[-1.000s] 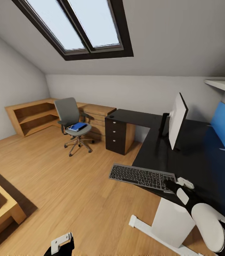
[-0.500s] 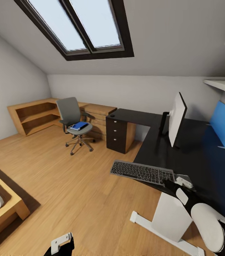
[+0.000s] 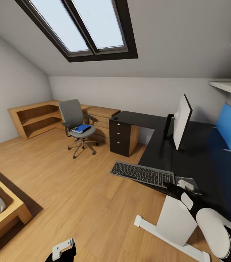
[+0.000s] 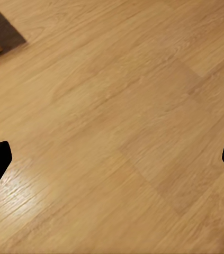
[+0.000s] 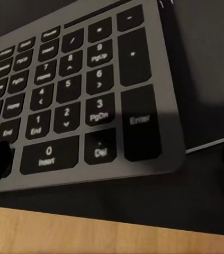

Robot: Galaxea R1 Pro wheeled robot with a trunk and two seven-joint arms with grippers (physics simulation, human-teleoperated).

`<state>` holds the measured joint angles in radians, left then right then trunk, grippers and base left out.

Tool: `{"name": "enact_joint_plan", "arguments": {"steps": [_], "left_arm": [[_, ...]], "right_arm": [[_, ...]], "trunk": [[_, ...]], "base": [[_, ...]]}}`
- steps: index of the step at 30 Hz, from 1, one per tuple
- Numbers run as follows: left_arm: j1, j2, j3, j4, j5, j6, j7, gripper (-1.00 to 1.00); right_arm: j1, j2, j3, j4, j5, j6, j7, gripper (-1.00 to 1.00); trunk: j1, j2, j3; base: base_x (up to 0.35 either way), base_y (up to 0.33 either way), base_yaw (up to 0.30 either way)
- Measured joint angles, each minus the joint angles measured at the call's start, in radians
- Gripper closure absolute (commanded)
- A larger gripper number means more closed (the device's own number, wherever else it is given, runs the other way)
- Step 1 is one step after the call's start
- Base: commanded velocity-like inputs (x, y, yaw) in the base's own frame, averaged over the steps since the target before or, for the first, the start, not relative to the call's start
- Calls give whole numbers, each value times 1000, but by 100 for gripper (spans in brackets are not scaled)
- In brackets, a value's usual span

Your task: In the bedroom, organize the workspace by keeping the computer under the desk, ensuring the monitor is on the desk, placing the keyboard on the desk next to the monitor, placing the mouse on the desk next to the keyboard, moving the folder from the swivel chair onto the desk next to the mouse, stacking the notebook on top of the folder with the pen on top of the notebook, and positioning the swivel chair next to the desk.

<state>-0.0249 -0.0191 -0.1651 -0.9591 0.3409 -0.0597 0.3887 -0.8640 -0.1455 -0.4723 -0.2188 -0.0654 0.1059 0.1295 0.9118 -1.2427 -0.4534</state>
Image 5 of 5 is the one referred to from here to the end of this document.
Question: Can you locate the keyboard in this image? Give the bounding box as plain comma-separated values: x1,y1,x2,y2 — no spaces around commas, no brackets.
0,0,187,193

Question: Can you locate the notebook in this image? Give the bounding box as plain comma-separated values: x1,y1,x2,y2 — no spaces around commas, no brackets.
158,0,224,156

